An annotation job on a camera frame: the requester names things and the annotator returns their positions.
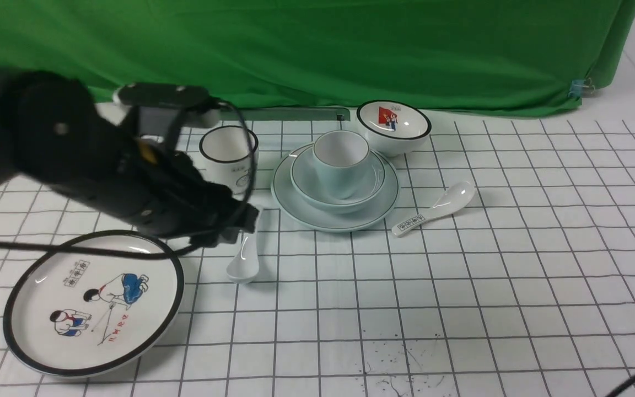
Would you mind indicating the light blue cup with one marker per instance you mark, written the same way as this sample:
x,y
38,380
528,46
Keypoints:
x,y
340,161

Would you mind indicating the black-rimmed illustrated bowl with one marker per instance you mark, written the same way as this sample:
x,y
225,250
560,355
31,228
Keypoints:
x,y
392,128

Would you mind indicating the green backdrop cloth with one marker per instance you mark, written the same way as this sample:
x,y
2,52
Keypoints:
x,y
504,58

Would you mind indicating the black-rimmed illustrated plate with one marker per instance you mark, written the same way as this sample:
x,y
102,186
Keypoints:
x,y
80,315

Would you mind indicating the blue binder clip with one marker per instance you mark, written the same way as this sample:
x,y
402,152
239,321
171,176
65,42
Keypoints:
x,y
580,88

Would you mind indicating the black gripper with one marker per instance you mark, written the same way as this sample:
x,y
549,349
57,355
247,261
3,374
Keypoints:
x,y
163,195

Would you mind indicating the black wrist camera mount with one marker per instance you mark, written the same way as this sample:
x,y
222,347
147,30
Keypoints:
x,y
163,110

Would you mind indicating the light blue plate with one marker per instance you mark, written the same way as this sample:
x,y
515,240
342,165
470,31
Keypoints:
x,y
298,208

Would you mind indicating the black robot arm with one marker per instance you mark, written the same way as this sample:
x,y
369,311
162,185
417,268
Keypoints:
x,y
51,132

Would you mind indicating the black-rimmed white cup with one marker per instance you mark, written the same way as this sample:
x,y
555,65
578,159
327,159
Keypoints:
x,y
226,157

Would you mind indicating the plain white ceramic spoon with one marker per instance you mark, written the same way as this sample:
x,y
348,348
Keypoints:
x,y
245,266

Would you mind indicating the light blue bowl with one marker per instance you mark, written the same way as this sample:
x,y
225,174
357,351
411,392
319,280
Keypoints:
x,y
304,180

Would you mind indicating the white spoon with label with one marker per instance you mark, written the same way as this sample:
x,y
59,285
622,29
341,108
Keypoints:
x,y
455,198

